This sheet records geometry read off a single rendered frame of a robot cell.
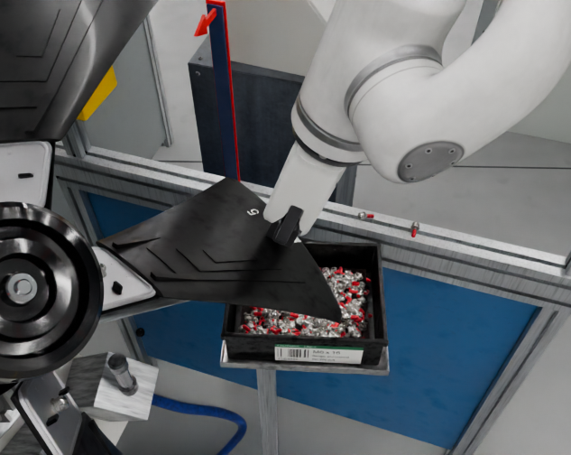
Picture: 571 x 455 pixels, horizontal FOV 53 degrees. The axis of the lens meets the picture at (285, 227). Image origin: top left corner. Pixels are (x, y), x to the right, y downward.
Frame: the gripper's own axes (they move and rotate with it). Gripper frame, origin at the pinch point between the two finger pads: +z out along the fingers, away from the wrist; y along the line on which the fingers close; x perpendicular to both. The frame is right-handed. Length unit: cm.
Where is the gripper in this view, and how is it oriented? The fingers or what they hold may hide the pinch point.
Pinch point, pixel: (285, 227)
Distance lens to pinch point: 63.8
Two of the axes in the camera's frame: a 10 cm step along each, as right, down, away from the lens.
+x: 9.1, 4.2, 0.3
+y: -3.1, 7.1, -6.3
